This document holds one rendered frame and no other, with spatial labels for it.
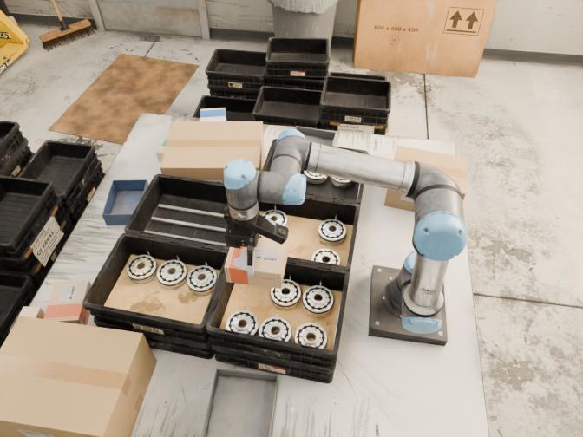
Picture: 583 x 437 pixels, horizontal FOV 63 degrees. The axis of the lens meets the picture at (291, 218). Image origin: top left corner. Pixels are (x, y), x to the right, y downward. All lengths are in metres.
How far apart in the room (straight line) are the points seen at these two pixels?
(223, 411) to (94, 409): 0.38
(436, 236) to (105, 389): 0.98
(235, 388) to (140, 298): 0.44
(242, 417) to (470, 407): 0.71
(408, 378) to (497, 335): 1.09
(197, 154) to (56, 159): 1.22
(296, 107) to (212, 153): 1.20
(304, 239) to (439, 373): 0.64
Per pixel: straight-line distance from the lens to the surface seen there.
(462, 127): 3.77
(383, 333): 1.69
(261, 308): 1.59
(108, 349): 1.54
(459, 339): 1.78
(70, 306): 1.83
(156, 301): 1.67
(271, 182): 1.10
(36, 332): 1.66
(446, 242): 1.16
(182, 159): 2.00
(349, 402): 1.61
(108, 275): 1.70
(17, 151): 3.02
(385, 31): 4.17
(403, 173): 1.23
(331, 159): 1.19
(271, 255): 1.35
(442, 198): 1.18
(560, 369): 2.73
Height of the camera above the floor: 2.21
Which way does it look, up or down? 49 degrees down
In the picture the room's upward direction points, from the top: straight up
